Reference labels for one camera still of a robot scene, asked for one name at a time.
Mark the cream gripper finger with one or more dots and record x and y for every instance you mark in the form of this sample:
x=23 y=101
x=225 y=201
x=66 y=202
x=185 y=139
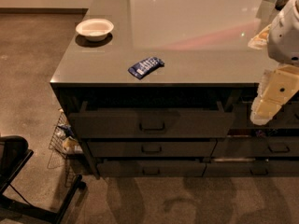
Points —
x=263 y=110

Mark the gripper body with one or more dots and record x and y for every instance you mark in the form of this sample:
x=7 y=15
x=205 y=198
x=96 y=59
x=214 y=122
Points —
x=286 y=39

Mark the grey top drawer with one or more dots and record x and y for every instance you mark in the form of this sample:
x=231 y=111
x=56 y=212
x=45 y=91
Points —
x=124 y=123

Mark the grey drawer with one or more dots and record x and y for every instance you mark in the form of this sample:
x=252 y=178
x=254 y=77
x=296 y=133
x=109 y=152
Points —
x=152 y=149
x=124 y=123
x=141 y=168

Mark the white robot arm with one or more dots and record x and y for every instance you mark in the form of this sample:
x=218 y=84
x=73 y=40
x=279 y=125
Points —
x=283 y=40

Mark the right middle drawer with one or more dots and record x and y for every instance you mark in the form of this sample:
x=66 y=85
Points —
x=253 y=147

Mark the grey middle drawer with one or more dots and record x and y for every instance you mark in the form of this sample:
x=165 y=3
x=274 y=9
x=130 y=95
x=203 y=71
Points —
x=152 y=149

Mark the right bottom drawer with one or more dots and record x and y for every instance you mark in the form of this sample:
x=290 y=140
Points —
x=249 y=169

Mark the grey bottom drawer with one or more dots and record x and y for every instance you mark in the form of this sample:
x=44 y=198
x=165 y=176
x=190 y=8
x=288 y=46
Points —
x=141 y=168

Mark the snack bag on counter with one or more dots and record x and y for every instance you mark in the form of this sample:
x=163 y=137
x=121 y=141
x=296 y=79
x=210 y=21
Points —
x=260 y=40

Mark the grey counter cabinet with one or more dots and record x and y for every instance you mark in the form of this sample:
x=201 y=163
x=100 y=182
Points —
x=207 y=65

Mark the blue snack packet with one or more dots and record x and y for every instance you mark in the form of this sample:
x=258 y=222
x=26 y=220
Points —
x=145 y=67

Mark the white paper bowl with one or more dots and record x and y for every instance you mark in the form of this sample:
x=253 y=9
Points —
x=95 y=30

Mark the wire basket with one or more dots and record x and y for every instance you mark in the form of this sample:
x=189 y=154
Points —
x=60 y=156

